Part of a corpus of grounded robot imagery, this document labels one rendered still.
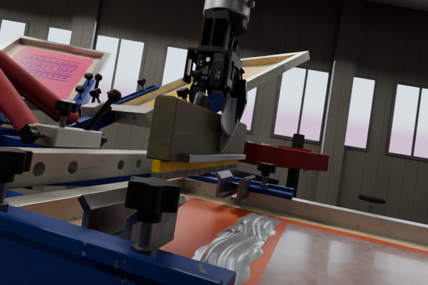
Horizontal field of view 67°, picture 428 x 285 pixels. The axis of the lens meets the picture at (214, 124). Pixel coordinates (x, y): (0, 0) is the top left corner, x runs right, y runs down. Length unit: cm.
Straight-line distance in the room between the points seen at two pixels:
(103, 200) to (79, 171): 26
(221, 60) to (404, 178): 511
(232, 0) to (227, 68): 11
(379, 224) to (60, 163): 63
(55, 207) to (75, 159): 13
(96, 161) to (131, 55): 426
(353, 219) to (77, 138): 59
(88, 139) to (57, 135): 8
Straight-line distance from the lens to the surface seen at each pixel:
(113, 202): 36
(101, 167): 65
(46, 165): 55
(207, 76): 48
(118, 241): 30
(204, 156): 43
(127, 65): 483
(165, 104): 37
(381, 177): 532
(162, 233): 36
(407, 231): 79
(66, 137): 64
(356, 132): 510
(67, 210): 50
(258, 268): 42
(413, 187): 558
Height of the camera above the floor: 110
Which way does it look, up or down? 2 degrees up
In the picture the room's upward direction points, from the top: 9 degrees clockwise
